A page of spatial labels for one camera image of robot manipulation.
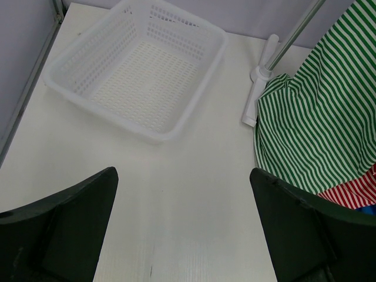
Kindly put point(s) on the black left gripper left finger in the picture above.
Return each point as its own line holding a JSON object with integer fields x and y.
{"x": 59, "y": 237}

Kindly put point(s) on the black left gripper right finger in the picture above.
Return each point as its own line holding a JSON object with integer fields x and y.
{"x": 310, "y": 238}

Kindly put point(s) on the red white striped tank top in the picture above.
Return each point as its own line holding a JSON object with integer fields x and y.
{"x": 355, "y": 194}

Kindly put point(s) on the green white striped tank top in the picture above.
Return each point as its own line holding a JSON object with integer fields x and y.
{"x": 316, "y": 129}

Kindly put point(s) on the bright blue tank top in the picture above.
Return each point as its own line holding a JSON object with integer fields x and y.
{"x": 371, "y": 209}

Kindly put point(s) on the metal clothes rack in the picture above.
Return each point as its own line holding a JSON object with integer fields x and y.
{"x": 272, "y": 53}

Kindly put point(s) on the white plastic perforated basket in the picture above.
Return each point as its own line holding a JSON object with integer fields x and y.
{"x": 143, "y": 67}

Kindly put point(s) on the metal corner frame post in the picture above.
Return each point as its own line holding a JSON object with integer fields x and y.
{"x": 28, "y": 30}

